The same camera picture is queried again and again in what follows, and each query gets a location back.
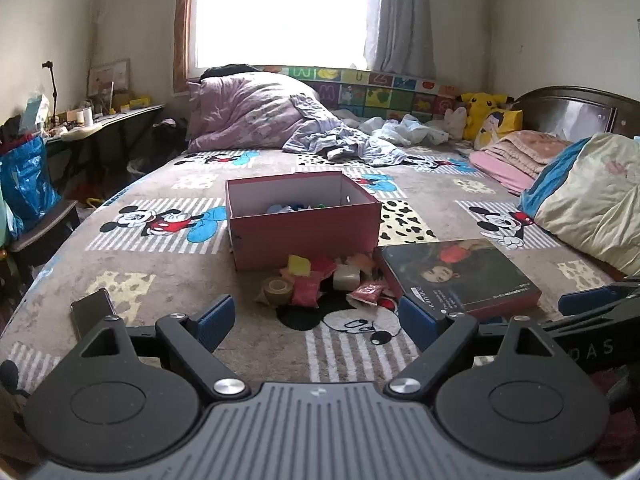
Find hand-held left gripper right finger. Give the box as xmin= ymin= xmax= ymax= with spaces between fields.
xmin=384 ymin=296 xmax=571 ymax=402

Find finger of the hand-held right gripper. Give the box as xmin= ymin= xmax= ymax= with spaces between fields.
xmin=541 ymin=301 xmax=640 ymax=340
xmin=557 ymin=281 xmax=640 ymax=317

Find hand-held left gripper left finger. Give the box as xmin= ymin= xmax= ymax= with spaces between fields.
xmin=75 ymin=294 xmax=249 ymax=402

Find red powder bag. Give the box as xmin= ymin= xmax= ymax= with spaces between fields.
xmin=349 ymin=282 xmax=387 ymax=307

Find pink packet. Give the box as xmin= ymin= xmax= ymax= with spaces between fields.
xmin=291 ymin=276 xmax=322 ymax=309

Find red cardboard box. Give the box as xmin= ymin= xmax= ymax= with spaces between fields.
xmin=225 ymin=170 xmax=383 ymax=272

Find dark hardcover book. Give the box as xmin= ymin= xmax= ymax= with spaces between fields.
xmin=374 ymin=238 xmax=543 ymax=322

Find brown tape roll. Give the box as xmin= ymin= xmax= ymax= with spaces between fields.
xmin=256 ymin=277 xmax=295 ymax=307

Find printed cartoon blanket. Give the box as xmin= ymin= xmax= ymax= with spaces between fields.
xmin=0 ymin=142 xmax=640 ymax=398

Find orange packet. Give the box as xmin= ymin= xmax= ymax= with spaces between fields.
xmin=348 ymin=254 xmax=377 ymax=282

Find white cube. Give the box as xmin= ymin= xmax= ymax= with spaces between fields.
xmin=332 ymin=265 xmax=362 ymax=292

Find black smartphone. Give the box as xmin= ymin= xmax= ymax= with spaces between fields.
xmin=70 ymin=288 xmax=120 ymax=342

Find folded pink blanket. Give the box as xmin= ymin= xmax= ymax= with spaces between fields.
xmin=469 ymin=130 xmax=573 ymax=196

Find dark wooden headboard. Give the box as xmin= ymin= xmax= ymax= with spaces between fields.
xmin=511 ymin=86 xmax=635 ymax=142

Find white clothes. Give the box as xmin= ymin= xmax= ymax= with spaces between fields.
xmin=372 ymin=114 xmax=451 ymax=147

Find dark wooden stool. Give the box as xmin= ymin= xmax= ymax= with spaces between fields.
xmin=6 ymin=199 xmax=82 ymax=273

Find striped grey clothing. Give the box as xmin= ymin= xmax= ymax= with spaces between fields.
xmin=282 ymin=94 xmax=410 ymax=167

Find yellow printed pillow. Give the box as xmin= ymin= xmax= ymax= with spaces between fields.
xmin=464 ymin=107 xmax=524 ymax=151

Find white plush toy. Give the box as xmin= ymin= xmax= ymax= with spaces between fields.
xmin=444 ymin=106 xmax=468 ymax=140

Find purple quilt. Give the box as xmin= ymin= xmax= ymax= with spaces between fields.
xmin=186 ymin=71 xmax=328 ymax=152

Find cluttered desk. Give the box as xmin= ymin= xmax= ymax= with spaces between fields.
xmin=44 ymin=104 xmax=167 ymax=188

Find yellow plush toy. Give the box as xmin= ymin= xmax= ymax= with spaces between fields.
xmin=459 ymin=91 xmax=516 ymax=121

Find yellow box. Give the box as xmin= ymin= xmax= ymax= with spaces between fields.
xmin=112 ymin=96 xmax=152 ymax=112

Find colourful alphabet mat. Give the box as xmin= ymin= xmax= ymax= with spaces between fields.
xmin=280 ymin=65 xmax=468 ymax=120

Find blue plastic bag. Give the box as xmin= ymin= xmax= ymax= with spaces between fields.
xmin=0 ymin=132 xmax=63 ymax=235

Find black clothing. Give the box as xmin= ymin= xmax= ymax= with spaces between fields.
xmin=200 ymin=63 xmax=257 ymax=81

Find framed picture board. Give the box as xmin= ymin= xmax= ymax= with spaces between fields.
xmin=87 ymin=59 xmax=132 ymax=99

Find teal bag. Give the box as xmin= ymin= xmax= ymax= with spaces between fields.
xmin=20 ymin=94 xmax=52 ymax=134

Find grey curtain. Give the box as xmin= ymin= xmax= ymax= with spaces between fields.
xmin=364 ymin=0 xmax=435 ymax=73

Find window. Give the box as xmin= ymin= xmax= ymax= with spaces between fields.
xmin=173 ymin=0 xmax=373 ymax=93

